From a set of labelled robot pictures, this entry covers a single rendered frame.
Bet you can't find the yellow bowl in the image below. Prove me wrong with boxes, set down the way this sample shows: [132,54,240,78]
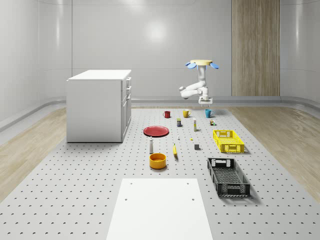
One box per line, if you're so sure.
[149,152,167,171]

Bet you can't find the white cabinet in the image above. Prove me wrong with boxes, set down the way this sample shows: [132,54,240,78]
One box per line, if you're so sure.
[66,69,133,144]

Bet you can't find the yellow basket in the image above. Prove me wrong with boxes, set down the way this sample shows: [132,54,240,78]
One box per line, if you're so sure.
[212,129,246,154]

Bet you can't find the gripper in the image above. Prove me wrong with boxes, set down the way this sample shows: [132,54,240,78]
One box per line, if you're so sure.
[198,97,214,108]

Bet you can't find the white board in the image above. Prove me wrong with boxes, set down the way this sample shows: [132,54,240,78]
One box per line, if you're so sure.
[105,178,214,240]

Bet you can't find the dark grey basket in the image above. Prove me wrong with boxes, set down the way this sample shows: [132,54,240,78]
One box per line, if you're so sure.
[206,157,252,198]

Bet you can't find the red plate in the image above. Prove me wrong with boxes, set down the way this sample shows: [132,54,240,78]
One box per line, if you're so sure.
[143,125,170,138]

